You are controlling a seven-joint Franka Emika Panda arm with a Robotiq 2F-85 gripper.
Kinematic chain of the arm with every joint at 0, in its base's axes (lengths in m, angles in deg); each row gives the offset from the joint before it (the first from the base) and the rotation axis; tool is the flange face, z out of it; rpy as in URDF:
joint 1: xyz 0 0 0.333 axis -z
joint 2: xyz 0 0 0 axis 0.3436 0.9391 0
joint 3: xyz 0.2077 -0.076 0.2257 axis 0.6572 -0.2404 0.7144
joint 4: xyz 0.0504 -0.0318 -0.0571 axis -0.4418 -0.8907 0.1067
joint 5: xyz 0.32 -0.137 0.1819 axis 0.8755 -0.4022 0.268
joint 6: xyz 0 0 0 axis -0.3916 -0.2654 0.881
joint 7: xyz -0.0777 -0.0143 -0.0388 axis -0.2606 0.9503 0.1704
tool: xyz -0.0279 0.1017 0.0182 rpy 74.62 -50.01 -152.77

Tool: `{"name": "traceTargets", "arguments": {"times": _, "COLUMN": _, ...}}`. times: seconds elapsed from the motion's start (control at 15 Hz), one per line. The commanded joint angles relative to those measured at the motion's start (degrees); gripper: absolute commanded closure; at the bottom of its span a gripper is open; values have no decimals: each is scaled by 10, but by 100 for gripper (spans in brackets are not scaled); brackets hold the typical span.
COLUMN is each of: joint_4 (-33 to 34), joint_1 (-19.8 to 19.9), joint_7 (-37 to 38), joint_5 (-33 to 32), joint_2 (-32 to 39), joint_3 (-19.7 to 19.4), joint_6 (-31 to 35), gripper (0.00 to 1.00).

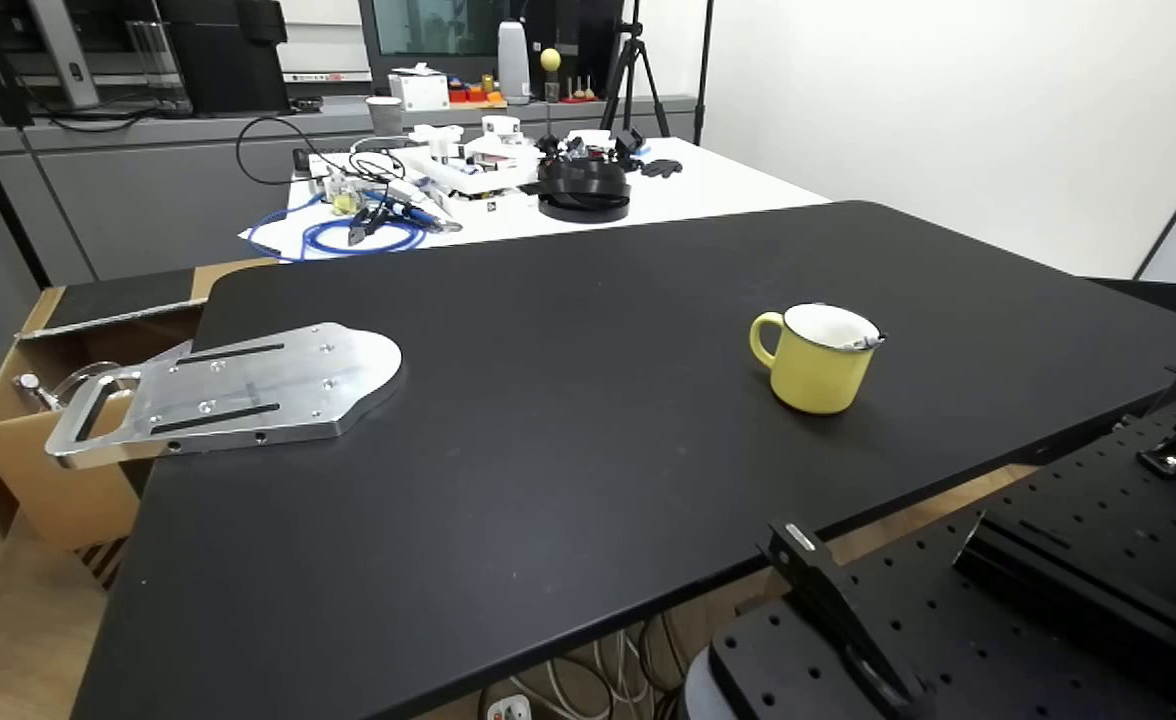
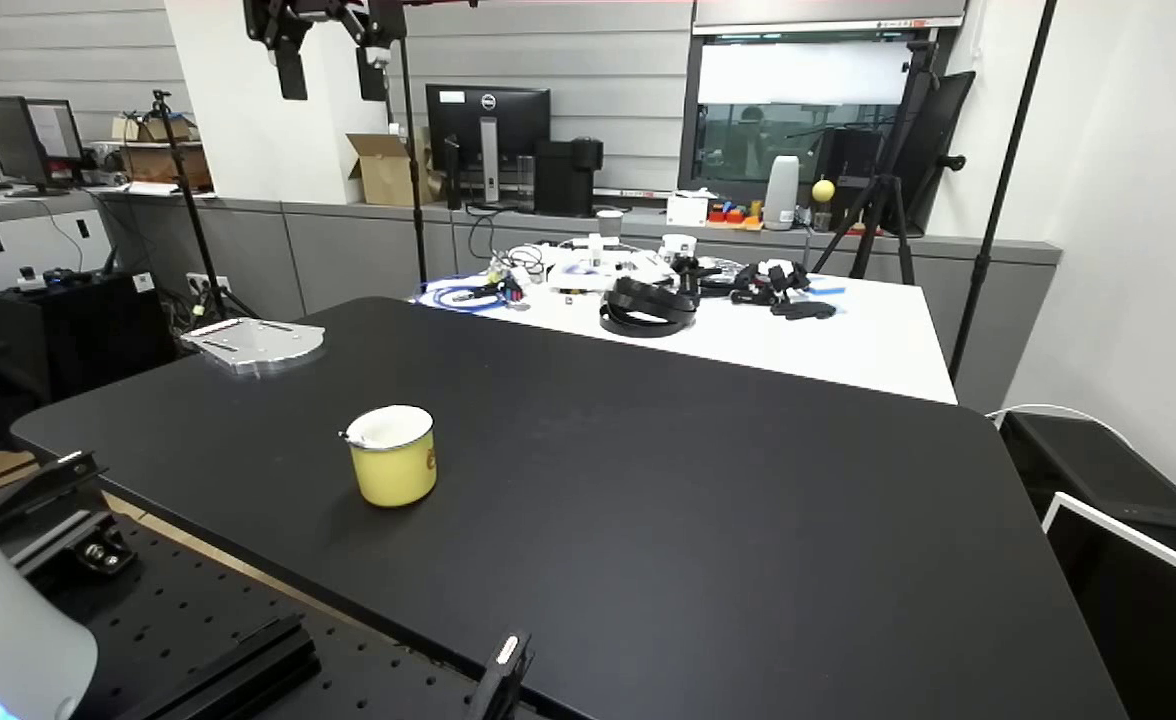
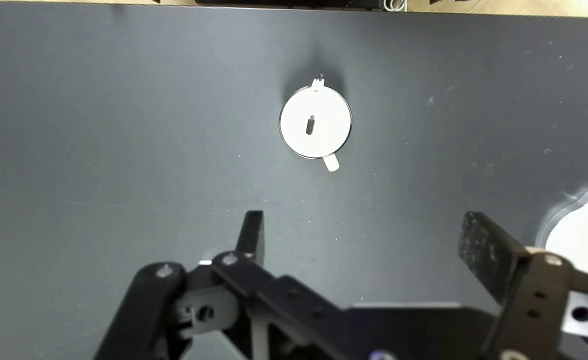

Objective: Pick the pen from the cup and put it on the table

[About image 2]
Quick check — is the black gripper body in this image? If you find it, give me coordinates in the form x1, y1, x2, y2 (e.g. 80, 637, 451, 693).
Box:
239, 0, 409, 100

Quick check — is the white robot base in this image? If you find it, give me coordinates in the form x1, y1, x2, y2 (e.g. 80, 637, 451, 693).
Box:
0, 553, 102, 720

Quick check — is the yellow cup with white rim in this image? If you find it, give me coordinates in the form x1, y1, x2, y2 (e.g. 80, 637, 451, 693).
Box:
345, 404, 438, 506

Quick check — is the black tripod left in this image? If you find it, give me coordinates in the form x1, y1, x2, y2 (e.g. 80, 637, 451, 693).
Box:
154, 86, 253, 318

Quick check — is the black tripod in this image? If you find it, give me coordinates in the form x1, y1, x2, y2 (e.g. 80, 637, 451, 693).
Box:
815, 38, 972, 282
154, 86, 253, 318

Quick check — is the cardboard box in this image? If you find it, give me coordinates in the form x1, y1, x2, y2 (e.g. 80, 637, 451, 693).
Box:
348, 130, 414, 207

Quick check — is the black computer monitor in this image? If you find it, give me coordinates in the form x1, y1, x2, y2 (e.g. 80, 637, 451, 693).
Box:
427, 83, 551, 202

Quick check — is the left desk monitor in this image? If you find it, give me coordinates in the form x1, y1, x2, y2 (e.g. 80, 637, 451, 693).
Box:
0, 94, 86, 192

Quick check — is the black VR headset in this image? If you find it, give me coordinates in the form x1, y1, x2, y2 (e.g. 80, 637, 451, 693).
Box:
599, 276, 699, 335

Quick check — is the white cylinder speaker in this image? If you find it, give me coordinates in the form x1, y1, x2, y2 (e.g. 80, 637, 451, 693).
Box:
763, 154, 800, 228

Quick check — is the yellow ball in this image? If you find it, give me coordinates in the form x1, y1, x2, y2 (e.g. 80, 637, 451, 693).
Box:
811, 180, 835, 202

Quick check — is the black tripod right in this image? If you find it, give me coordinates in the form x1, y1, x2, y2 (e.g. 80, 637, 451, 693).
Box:
815, 38, 972, 282

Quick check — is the black light stand pole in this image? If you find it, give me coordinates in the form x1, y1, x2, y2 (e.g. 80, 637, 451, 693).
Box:
948, 0, 1061, 379

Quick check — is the black box right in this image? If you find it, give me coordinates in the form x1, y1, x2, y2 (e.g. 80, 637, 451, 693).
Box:
1001, 411, 1176, 548

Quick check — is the black metal bracket left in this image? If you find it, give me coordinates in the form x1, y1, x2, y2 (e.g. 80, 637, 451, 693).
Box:
0, 452, 138, 574

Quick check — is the black cable bundle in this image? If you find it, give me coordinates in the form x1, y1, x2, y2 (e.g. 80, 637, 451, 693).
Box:
730, 256, 842, 322

